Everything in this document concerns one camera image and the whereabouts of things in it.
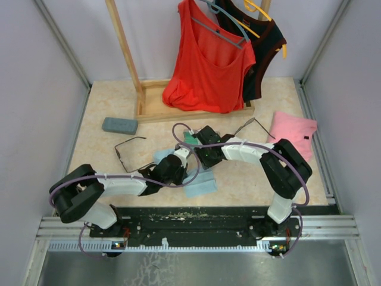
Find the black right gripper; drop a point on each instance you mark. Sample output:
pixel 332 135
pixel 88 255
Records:
pixel 206 162

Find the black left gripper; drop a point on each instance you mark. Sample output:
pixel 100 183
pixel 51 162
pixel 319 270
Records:
pixel 183 175

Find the grey glasses case green lining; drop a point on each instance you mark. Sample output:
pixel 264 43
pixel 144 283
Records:
pixel 190 140

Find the light blue cleaning cloth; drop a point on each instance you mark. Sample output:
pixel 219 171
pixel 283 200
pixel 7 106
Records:
pixel 161 154

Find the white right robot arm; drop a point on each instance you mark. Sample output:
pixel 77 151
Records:
pixel 284 167

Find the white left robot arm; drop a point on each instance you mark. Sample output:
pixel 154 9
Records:
pixel 77 196

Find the blue-grey glasses case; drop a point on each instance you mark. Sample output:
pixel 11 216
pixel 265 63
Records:
pixel 118 125

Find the wooden clothes rack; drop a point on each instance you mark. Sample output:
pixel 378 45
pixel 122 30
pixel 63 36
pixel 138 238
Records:
pixel 150 107

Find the red tank top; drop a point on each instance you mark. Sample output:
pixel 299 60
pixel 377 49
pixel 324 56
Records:
pixel 210 67

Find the folded pink t-shirt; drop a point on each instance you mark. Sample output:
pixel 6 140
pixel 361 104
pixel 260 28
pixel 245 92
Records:
pixel 299 131

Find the black maroon-trimmed tank top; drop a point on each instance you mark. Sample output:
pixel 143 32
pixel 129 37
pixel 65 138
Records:
pixel 266 39

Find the grey clothes hanger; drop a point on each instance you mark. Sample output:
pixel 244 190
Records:
pixel 226 28

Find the yellow clothes hanger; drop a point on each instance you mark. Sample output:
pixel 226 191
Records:
pixel 262 9

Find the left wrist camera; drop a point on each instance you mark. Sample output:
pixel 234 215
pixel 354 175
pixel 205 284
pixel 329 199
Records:
pixel 181 153

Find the black frame eyeglasses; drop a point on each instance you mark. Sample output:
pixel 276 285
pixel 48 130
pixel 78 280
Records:
pixel 132 154

